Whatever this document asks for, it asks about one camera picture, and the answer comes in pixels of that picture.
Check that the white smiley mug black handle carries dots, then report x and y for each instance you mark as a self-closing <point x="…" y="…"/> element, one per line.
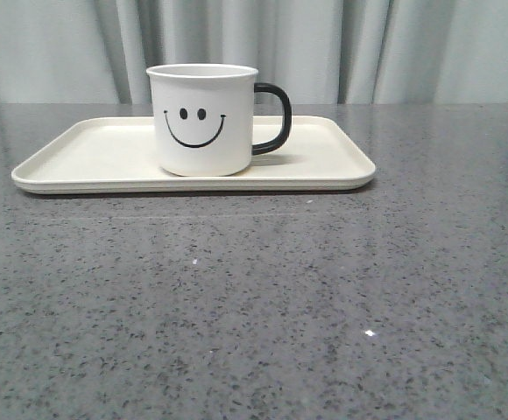
<point x="203" y="117"/>

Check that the cream rectangular plastic tray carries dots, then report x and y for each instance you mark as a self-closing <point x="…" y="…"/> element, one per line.
<point x="117" y="155"/>

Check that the pale grey-green curtain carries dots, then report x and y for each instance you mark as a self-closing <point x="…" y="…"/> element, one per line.
<point x="319" y="52"/>

